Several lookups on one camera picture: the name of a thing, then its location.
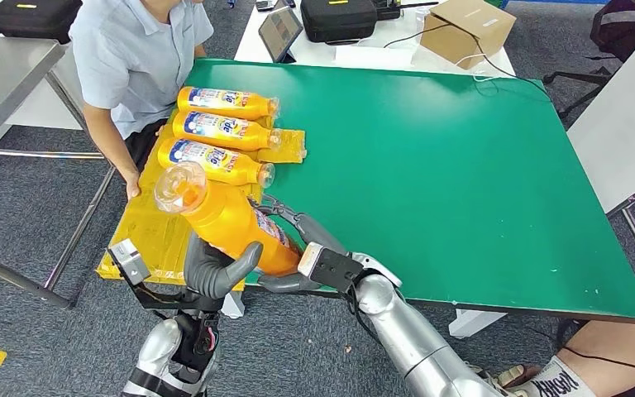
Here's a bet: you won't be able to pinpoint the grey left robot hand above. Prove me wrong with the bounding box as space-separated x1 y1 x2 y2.
183 232 265 314

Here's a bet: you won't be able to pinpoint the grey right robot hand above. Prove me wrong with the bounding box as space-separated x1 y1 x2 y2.
249 194 351 294

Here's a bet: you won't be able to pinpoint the orange detergent bottle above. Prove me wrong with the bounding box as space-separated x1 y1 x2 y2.
176 85 280 121
171 110 283 153
153 160 303 278
156 137 276 189

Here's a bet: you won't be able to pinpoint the white table leg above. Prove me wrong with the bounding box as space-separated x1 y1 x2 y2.
221 290 246 320
448 310 508 340

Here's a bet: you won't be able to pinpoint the yellow taped cardboard mat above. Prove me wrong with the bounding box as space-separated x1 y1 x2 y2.
96 112 308 293

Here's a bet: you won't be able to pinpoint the white table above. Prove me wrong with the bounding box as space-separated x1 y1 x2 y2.
232 0 517 79
0 0 105 132

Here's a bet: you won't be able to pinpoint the seated person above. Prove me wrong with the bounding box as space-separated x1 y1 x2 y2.
68 0 216 201

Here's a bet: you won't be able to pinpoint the black case with yellow label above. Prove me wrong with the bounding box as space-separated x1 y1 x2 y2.
0 0 84 45
299 0 380 44

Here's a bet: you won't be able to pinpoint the grey tablet on stand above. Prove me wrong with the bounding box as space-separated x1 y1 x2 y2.
257 6 304 64

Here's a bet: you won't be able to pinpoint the black handheld radio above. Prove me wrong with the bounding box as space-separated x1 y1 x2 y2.
370 0 440 22

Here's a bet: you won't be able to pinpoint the grey sneaker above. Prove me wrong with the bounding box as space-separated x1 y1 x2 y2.
470 364 532 397

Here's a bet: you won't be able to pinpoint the brown cardboard box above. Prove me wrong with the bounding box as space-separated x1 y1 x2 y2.
420 0 518 70

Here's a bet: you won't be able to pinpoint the white printed sock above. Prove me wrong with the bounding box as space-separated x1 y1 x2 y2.
531 356 598 397

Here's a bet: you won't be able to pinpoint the person's bare leg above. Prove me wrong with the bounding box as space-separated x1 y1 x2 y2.
558 287 635 397

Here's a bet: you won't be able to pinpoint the pale grey table steel legs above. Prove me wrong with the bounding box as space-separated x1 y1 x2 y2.
565 13 635 283

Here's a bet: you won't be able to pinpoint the black office chair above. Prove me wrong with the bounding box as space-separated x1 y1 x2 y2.
542 0 635 122

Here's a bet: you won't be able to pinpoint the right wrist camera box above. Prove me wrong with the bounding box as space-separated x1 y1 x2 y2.
297 242 365 295

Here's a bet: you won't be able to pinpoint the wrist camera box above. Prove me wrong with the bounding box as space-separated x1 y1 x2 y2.
107 238 152 287
297 242 365 295

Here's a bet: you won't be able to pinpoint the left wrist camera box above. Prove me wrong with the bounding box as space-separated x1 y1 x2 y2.
107 238 152 287

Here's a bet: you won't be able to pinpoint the black cable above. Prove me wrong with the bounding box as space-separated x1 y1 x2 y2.
383 22 550 97

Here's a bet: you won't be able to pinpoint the white cable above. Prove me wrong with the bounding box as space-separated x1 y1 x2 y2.
454 51 516 84

